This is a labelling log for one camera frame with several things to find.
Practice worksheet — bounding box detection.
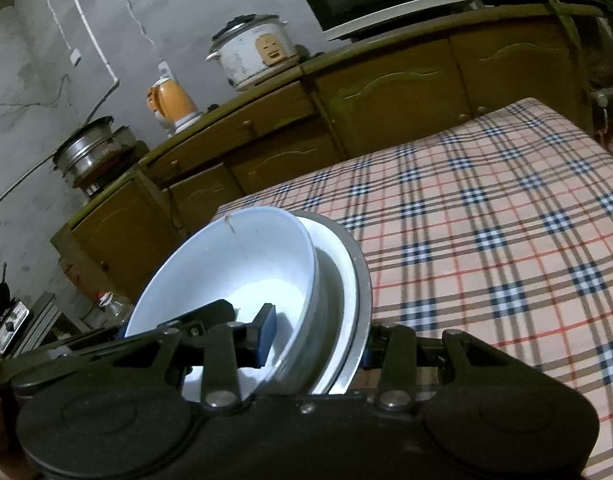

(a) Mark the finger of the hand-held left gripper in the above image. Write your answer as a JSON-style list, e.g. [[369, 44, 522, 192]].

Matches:
[[116, 299, 236, 344]]

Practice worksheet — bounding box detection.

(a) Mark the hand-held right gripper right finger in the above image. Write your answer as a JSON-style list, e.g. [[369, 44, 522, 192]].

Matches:
[[361, 324, 518, 411]]

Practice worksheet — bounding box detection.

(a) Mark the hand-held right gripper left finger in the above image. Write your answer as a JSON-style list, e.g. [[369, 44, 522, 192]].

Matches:
[[102, 304, 278, 409]]

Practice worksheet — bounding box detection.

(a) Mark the large white bowl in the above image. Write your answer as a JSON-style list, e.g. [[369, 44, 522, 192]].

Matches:
[[124, 206, 317, 404]]

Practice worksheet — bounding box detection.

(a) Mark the steel bowl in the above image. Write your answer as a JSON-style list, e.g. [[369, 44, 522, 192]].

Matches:
[[276, 210, 373, 396]]

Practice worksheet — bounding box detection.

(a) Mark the clear plastic bottle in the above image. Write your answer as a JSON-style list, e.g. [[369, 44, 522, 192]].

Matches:
[[81, 292, 135, 332]]

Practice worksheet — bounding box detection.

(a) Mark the plaid tablecloth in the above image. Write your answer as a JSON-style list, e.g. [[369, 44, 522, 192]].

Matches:
[[211, 97, 613, 480]]

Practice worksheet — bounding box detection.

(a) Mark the steel steamer pot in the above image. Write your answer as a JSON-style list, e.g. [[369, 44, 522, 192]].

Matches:
[[51, 116, 150, 197]]

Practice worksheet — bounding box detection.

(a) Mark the orange electric kettle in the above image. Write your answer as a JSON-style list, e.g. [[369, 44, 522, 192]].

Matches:
[[146, 77, 202, 137]]

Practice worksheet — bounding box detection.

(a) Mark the brown wooden cabinet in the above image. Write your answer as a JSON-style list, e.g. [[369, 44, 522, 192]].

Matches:
[[50, 0, 608, 311]]

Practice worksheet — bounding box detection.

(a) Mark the white rice cooker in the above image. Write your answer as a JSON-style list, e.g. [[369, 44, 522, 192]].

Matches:
[[206, 14, 298, 92]]

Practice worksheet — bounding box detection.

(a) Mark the green cloth strip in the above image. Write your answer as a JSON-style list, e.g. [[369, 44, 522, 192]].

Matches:
[[506, 0, 585, 52]]

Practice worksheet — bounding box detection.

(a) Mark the white wall conduit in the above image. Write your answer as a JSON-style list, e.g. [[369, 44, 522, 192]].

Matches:
[[0, 0, 120, 216]]

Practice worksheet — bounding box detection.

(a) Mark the white power cable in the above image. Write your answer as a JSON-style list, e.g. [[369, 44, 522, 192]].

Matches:
[[112, 0, 163, 63]]

